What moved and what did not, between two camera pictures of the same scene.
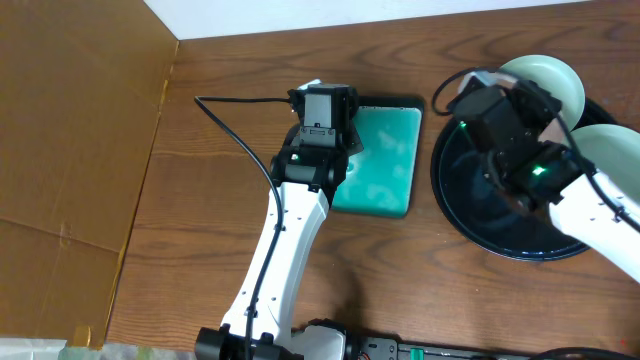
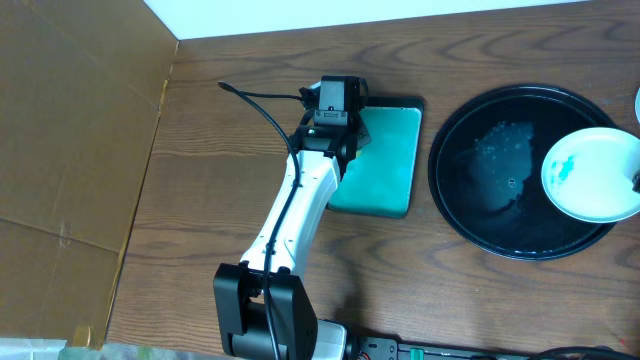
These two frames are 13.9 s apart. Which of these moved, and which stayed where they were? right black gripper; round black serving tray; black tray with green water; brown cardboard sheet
Moved: right black gripper
Stayed: black tray with green water; round black serving tray; brown cardboard sheet
